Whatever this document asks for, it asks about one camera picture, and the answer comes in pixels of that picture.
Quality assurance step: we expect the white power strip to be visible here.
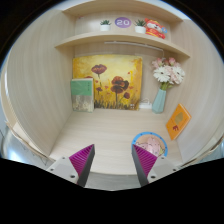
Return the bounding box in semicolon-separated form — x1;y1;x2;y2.
138;98;154;110

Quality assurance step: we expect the light wood shelf board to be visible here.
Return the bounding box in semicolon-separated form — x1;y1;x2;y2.
54;30;191;59

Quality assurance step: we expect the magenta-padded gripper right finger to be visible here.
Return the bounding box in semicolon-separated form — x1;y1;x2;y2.
130;143;181;188

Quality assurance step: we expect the pink computer mouse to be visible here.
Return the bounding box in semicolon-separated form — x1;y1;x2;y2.
136;137;164;157

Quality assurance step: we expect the orange book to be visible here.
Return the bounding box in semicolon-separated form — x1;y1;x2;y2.
165;103;193;141

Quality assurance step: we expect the green and beige book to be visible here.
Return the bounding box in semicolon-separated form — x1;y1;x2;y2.
70;78;95;113

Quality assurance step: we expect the round purple sign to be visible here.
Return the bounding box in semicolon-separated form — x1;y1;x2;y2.
114;16;132;29

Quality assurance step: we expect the red lucky figurine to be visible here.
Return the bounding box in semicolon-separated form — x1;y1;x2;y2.
144;17;168;40

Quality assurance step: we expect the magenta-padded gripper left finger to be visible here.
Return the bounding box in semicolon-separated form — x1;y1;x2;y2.
45;143;96;188

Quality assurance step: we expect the yellow poppy flower painting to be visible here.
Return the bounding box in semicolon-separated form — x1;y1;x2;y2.
72;54;144;111

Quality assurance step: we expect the pink and white flower bouquet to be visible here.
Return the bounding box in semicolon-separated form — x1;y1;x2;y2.
151;57;186;91

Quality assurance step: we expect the white light bar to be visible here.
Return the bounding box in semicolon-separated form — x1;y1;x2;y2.
103;40;165;53

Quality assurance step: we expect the round blue-rimmed cartoon mouse pad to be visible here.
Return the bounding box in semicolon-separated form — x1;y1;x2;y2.
131;131;169;158

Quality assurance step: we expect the teal faceted vase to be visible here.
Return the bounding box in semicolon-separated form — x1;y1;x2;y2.
151;88;167;115

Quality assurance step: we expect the small potted green plant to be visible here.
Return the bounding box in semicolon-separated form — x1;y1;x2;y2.
134;19;148;34
99;19;112;32

